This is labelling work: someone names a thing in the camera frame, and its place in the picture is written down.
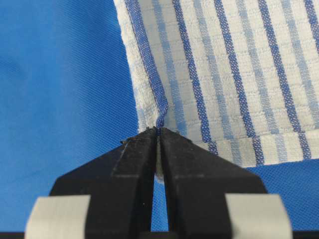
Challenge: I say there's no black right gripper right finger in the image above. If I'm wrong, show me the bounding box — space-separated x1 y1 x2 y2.
157 126 292 239

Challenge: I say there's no blue table cloth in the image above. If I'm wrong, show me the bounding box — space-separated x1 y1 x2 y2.
0 0 319 232

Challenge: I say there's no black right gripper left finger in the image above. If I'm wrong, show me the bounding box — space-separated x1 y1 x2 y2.
26 126 157 239

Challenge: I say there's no white blue-striped towel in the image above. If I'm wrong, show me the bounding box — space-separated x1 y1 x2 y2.
115 0 319 167

